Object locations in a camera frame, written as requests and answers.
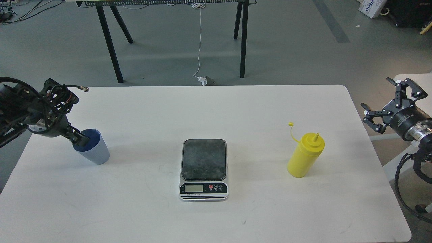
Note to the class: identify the yellow squeeze bottle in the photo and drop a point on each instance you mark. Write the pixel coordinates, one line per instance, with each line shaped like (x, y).
(308, 149)

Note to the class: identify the black trestle table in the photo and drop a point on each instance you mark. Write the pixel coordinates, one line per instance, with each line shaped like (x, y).
(171, 31)

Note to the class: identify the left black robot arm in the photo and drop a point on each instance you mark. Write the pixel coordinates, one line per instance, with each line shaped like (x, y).
(20, 105)

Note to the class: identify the white cardboard box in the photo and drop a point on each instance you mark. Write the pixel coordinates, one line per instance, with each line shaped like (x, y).
(372, 8)

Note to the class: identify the digital kitchen scale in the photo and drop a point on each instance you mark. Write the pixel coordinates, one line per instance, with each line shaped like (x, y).
(204, 170)

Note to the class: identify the blue ribbed plastic cup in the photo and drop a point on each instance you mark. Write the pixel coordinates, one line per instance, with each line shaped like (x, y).
(95, 150)

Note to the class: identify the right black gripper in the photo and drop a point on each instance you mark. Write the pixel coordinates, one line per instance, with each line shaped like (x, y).
(406, 121)

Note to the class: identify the white power adapter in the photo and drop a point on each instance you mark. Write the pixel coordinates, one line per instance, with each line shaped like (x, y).
(205, 81)

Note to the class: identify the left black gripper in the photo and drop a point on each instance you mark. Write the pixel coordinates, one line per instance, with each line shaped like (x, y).
(57, 102)

